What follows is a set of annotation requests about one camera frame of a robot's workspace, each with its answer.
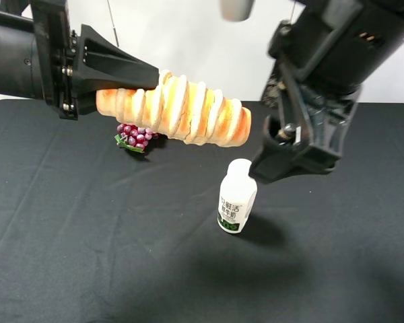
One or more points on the white milk bottle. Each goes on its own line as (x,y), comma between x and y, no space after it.
(237,195)

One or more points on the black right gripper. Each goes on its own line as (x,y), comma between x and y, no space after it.
(331,49)

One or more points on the red grape bunch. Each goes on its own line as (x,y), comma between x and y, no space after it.
(134,138)

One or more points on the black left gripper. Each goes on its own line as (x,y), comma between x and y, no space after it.
(42,59)

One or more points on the striped bread loaf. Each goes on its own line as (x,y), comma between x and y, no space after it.
(181,110)

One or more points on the black tablecloth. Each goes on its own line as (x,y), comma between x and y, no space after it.
(91,233)

